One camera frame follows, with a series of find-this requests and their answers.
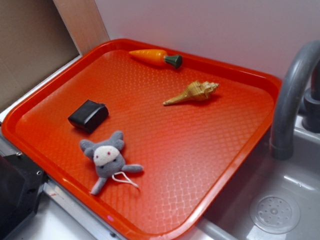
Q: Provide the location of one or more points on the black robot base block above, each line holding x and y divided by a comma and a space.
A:
21, 185

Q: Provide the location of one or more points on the orange plastic tray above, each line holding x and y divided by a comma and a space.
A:
189, 150

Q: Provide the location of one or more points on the tan spiral seashell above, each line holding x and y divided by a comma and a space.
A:
195, 91

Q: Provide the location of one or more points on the orange toy carrot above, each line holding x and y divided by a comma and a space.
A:
157, 57

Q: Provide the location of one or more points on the grey plush mouse toy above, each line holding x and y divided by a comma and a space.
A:
108, 160

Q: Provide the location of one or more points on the small black box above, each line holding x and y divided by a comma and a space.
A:
89, 116

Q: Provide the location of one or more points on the grey plastic sink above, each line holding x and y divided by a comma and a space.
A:
228, 217

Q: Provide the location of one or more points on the brown cardboard panel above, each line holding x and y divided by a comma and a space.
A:
34, 43

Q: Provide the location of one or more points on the round sink drain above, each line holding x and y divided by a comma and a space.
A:
274, 212

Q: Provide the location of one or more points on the grey curved faucet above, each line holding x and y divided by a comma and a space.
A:
301, 86

